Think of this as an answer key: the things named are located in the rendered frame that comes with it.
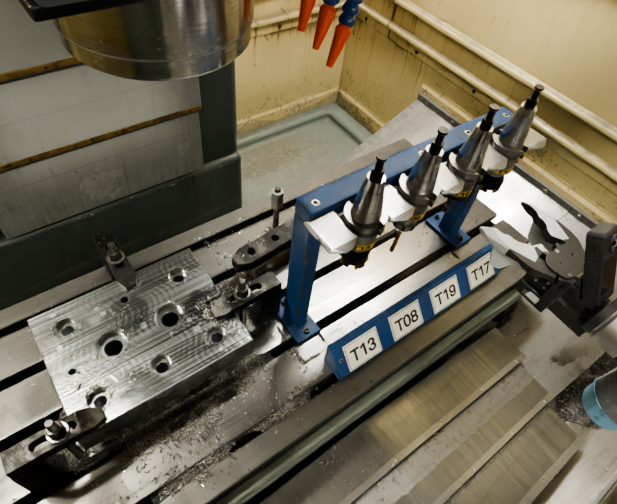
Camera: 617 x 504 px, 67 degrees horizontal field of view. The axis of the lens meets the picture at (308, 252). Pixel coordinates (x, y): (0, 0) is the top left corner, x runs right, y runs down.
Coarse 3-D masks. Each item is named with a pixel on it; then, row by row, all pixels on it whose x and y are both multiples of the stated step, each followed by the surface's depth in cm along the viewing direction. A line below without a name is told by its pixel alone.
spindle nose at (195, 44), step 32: (160, 0) 31; (192, 0) 32; (224, 0) 33; (64, 32) 34; (96, 32) 32; (128, 32) 32; (160, 32) 32; (192, 32) 33; (224, 32) 35; (96, 64) 35; (128, 64) 34; (160, 64) 34; (192, 64) 35; (224, 64) 37
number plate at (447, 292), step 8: (448, 280) 94; (456, 280) 95; (440, 288) 93; (448, 288) 94; (456, 288) 95; (432, 296) 92; (440, 296) 93; (448, 296) 94; (456, 296) 95; (432, 304) 92; (440, 304) 93; (448, 304) 94
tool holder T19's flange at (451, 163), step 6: (450, 156) 75; (450, 162) 74; (486, 162) 75; (450, 168) 75; (456, 168) 74; (462, 168) 74; (486, 168) 74; (456, 174) 74; (462, 174) 74; (468, 174) 73; (474, 174) 73; (480, 174) 75; (468, 180) 75; (474, 180) 76; (480, 180) 76
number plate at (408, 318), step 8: (408, 304) 89; (416, 304) 90; (400, 312) 88; (408, 312) 89; (416, 312) 90; (392, 320) 87; (400, 320) 88; (408, 320) 89; (416, 320) 90; (392, 328) 87; (400, 328) 88; (408, 328) 90; (400, 336) 89
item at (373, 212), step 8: (368, 176) 60; (384, 176) 61; (368, 184) 60; (376, 184) 60; (384, 184) 60; (360, 192) 62; (368, 192) 61; (376, 192) 61; (360, 200) 62; (368, 200) 62; (376, 200) 62; (352, 208) 65; (360, 208) 63; (368, 208) 62; (376, 208) 63; (352, 216) 65; (360, 216) 64; (368, 216) 63; (376, 216) 64
